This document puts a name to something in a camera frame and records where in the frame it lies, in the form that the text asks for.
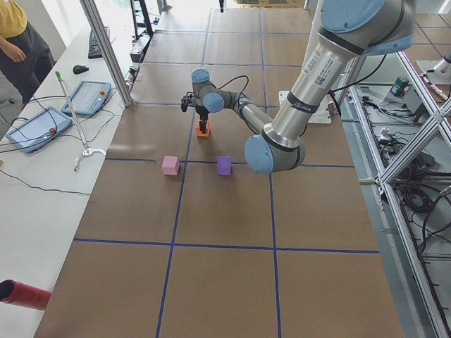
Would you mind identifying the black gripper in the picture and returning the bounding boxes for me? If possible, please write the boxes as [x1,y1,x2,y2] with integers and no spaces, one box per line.
[196,106,209,133]

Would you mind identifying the orange foam block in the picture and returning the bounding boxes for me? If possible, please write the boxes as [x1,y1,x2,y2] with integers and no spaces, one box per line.
[195,121,210,137]

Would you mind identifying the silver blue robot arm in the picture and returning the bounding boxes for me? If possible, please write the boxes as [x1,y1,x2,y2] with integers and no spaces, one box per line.
[181,1,416,174]

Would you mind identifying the purple foam block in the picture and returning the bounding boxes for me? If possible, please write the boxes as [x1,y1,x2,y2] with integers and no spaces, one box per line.
[216,156,232,176]

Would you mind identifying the pink foam block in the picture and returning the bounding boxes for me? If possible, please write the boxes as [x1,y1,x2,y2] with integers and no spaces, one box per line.
[161,156,180,175]

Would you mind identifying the silver reacher grabber tool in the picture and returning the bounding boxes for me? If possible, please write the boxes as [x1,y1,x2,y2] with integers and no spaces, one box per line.
[55,71,106,172]

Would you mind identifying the far blue teach pendant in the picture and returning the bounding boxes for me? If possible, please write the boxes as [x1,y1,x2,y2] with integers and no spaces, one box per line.
[69,81,112,116]

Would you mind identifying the blue teach pendant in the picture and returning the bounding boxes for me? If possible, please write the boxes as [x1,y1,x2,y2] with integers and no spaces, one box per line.
[6,106,73,154]
[69,81,112,116]

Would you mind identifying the black keyboard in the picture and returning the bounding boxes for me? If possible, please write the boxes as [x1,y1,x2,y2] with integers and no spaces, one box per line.
[87,30,103,59]

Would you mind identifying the black computer mouse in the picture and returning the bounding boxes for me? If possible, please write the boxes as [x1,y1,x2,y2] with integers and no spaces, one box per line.
[73,64,89,75]

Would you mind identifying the near blue teach pendant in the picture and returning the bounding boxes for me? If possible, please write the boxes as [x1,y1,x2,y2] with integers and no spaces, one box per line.
[6,106,73,154]

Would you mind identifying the person in yellow shirt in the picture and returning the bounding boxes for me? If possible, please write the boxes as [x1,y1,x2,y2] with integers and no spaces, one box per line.
[1,1,55,104]

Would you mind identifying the red cylinder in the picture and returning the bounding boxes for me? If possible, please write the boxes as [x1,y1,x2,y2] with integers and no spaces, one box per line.
[1,280,51,311]

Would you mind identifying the black robot camera cable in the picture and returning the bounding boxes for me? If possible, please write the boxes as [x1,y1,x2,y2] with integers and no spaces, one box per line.
[214,75,251,106]

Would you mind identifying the aluminium frame post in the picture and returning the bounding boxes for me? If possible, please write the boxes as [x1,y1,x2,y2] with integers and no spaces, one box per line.
[80,0,133,107]

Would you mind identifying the white camera post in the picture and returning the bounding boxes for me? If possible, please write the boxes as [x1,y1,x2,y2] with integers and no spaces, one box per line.
[278,0,357,125]

